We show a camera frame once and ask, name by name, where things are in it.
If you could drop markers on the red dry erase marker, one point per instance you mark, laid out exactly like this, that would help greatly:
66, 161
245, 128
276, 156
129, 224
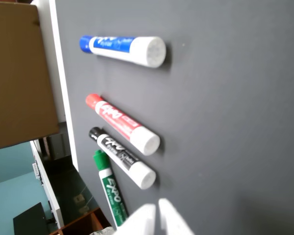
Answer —
120, 121

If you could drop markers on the blue dry erase marker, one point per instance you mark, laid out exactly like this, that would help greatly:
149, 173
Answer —
127, 50

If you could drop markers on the black box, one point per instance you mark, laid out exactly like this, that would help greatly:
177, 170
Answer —
29, 220

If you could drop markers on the white board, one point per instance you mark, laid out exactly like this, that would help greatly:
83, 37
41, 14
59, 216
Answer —
47, 186

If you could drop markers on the brown cardboard box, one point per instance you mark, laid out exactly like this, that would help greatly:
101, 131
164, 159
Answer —
17, 78

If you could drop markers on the green dry erase marker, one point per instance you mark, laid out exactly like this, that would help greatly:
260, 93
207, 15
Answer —
110, 188

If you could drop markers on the brown wooden shelf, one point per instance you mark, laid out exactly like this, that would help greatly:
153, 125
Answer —
85, 224

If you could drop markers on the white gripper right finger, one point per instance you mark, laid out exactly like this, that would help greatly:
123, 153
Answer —
171, 220

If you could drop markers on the black dry erase marker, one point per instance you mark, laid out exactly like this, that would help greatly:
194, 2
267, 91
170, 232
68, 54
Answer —
123, 157

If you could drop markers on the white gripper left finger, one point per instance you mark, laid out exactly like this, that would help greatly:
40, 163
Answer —
142, 222

